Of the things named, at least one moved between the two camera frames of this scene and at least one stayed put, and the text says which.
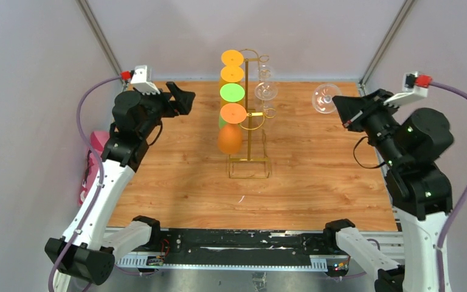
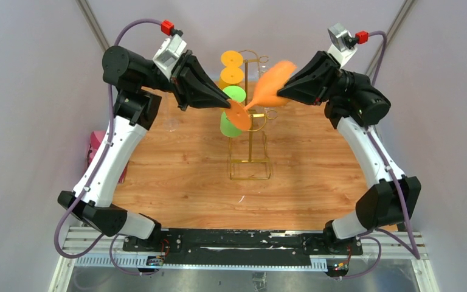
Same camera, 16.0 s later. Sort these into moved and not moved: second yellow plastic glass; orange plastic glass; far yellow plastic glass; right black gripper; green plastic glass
Moved: right black gripper; orange plastic glass
Not moved: green plastic glass; far yellow plastic glass; second yellow plastic glass
